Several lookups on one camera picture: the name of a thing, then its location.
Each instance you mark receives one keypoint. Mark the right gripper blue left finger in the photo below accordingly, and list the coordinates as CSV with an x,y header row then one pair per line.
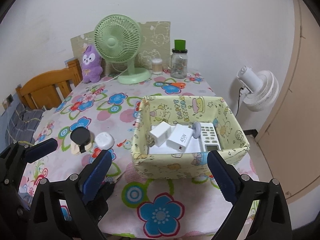
x,y
92,176

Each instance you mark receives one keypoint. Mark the yellow cartoon paper box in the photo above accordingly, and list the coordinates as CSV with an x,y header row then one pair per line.
x,y
166,163

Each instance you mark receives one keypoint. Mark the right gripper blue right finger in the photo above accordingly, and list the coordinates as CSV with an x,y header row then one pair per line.
x,y
226,176

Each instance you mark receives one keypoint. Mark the white 45W charger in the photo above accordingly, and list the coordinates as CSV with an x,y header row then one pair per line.
x,y
180,138

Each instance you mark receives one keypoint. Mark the beige door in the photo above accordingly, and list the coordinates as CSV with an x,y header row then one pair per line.
x,y
289,138

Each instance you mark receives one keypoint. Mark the glass jar green lid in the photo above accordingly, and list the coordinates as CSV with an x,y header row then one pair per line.
x,y
179,60

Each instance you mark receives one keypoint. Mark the blue plaid bedding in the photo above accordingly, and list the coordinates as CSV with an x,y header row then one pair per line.
x,y
22,125

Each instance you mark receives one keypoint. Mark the cotton swab container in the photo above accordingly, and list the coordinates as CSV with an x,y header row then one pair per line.
x,y
157,66

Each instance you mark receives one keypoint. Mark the white remote control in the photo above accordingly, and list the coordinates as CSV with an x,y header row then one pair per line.
x,y
208,138

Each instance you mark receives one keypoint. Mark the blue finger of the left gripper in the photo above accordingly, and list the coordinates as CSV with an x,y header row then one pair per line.
x,y
40,150

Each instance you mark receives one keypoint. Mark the grey round tag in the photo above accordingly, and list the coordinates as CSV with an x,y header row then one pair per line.
x,y
196,127

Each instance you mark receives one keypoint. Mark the purple plush rabbit toy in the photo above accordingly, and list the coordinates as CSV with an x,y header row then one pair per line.
x,y
91,65

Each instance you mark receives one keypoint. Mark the beige cartoon board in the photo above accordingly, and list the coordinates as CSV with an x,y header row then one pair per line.
x,y
155,44

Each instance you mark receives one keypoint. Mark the white earbud case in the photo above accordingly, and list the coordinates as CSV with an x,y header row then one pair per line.
x,y
104,141

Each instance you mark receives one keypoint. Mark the white power adapter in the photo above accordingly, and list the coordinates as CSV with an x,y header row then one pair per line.
x,y
159,134

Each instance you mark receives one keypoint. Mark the floral tablecloth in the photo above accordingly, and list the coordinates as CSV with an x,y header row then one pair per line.
x,y
185,202

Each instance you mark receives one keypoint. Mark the green desk fan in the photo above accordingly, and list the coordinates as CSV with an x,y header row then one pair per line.
x,y
117,39

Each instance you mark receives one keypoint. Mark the wooden bed headboard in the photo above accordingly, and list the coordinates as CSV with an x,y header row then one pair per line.
x,y
49,89

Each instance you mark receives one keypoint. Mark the white standing fan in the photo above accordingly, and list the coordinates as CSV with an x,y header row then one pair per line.
x,y
259,90

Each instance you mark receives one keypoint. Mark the black round compact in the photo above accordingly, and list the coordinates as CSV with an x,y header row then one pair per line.
x,y
81,136

